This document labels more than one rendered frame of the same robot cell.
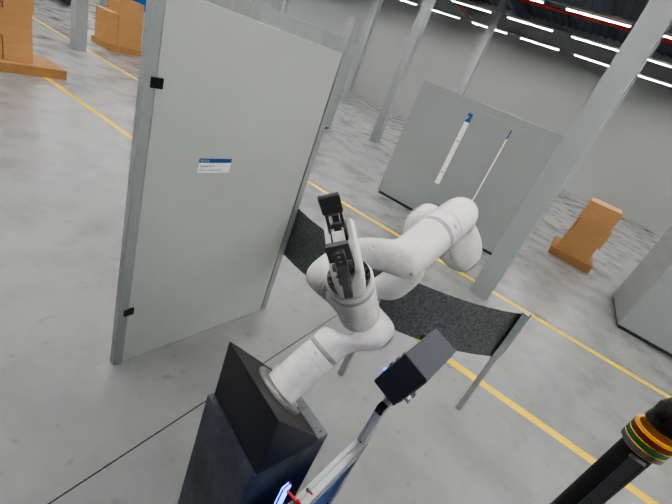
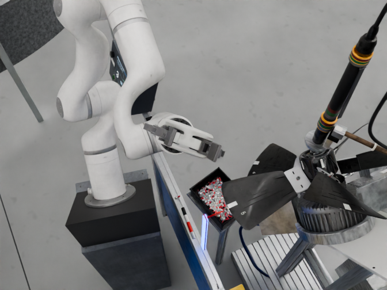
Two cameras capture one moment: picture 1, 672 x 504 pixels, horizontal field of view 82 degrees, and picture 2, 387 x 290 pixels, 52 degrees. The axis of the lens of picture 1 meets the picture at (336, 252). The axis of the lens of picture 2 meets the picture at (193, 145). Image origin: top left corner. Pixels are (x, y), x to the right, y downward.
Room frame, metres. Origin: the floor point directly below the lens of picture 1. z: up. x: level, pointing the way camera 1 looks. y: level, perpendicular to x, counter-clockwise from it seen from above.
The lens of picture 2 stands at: (0.28, 0.30, 2.40)
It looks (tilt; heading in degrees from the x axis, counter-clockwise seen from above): 59 degrees down; 306
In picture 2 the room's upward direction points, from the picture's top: straight up
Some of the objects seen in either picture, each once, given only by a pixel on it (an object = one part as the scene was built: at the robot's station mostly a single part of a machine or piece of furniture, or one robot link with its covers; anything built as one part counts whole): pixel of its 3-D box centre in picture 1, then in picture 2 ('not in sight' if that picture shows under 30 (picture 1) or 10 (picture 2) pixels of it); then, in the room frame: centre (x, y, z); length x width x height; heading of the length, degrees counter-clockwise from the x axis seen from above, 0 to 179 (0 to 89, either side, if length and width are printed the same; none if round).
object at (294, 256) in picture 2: not in sight; (298, 252); (0.19, -0.46, 0.46); 0.09 x 0.04 x 0.91; 60
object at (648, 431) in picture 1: (648, 439); (360, 56); (0.35, -0.39, 1.78); 0.04 x 0.04 x 0.03
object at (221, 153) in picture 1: (233, 193); not in sight; (2.07, 0.69, 1.10); 1.21 x 0.05 x 2.20; 150
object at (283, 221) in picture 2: not in sight; (278, 214); (0.34, -0.33, 0.98); 0.20 x 0.16 x 0.20; 150
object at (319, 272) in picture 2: not in sight; (317, 268); (0.09, -0.40, 0.56); 0.19 x 0.04 x 0.04; 150
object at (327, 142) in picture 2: not in sight; (324, 134); (0.34, -0.39, 1.48); 0.09 x 0.07 x 0.10; 5
